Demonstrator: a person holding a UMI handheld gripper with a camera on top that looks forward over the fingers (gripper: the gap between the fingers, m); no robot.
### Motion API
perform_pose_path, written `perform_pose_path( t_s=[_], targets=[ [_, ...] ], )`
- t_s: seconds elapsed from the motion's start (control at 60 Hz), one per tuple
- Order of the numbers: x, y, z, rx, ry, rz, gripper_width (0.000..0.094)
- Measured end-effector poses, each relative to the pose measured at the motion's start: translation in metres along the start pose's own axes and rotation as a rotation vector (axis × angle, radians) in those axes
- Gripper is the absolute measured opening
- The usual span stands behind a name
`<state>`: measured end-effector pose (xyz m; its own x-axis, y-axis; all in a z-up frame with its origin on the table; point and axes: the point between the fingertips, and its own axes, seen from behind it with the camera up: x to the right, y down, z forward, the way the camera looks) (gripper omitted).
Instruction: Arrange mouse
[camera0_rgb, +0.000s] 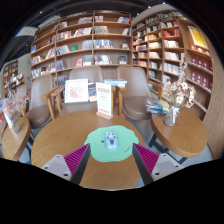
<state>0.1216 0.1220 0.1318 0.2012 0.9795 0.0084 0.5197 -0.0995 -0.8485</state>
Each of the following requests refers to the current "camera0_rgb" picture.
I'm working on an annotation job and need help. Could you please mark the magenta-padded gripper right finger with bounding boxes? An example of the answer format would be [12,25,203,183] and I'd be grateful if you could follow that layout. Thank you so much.
[131,143,184,186]

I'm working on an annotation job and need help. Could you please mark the transparent computer mouse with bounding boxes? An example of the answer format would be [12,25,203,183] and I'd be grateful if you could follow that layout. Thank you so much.
[104,130,119,150]

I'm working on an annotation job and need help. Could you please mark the blue book stack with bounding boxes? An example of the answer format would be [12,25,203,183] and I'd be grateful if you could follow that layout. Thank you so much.
[103,78,128,88]

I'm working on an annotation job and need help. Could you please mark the colourful book stack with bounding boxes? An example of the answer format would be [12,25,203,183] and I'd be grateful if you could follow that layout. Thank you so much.
[145,97,171,116]

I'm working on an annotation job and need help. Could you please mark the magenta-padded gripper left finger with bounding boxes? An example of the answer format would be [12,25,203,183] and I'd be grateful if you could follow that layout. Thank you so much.
[41,143,92,186]

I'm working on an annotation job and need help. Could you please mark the dark cover book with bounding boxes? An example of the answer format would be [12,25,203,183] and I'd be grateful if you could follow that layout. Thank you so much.
[87,82,98,103]

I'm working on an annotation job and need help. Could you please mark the curved wooden bookshelf unit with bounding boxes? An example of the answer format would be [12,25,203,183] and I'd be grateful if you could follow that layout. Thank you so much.
[130,9,224,114]

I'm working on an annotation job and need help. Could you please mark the taupe wooden armchair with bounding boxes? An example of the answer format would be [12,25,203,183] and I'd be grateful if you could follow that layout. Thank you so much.
[41,65,124,116]
[114,65,165,122]
[20,74,56,129]

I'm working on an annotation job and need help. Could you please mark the white floral picture board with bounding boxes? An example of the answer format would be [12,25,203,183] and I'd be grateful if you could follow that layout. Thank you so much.
[64,78,90,104]

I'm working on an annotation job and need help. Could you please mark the glass vase dried flowers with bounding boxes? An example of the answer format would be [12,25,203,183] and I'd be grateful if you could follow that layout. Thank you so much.
[161,61,197,128]

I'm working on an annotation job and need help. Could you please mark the small distant bookshelf unit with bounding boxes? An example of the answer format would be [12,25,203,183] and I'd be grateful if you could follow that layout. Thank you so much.
[1,59,26,96]

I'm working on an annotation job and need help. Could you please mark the green mouse pad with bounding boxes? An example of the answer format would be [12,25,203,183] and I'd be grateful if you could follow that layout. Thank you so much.
[83,124,140,163]

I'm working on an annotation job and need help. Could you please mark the white red table sign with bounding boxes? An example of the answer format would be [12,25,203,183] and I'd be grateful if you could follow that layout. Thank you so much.
[95,81,114,121]

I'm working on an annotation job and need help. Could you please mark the white ceiling light panel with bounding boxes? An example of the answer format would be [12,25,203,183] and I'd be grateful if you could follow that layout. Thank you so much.
[14,25,40,38]

